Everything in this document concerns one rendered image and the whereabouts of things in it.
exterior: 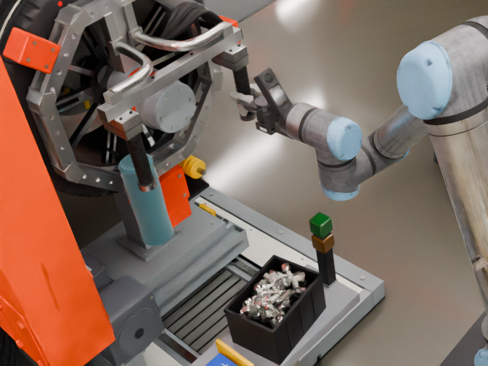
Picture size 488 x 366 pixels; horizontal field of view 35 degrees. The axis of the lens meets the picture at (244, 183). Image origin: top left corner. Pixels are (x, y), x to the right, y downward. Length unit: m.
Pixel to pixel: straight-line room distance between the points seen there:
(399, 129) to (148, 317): 0.84
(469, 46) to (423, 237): 1.42
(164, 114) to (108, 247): 0.76
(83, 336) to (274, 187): 1.37
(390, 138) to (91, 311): 0.77
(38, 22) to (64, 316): 0.69
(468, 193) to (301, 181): 1.62
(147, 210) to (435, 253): 1.06
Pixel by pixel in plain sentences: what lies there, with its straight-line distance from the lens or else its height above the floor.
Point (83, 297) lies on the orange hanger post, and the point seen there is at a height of 0.70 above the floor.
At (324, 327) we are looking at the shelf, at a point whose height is 0.44.
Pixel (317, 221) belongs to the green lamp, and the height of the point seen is 0.66.
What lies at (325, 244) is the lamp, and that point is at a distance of 1.80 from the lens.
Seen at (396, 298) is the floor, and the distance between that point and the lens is 2.48.
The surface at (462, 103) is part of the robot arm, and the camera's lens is 1.32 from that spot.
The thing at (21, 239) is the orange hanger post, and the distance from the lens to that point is 1.53.
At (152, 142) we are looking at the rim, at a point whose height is 0.62.
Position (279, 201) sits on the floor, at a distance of 2.87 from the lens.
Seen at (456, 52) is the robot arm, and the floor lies 1.18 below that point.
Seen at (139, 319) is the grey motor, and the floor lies 0.36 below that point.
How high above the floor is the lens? 1.84
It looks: 38 degrees down
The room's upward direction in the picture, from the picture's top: 12 degrees counter-clockwise
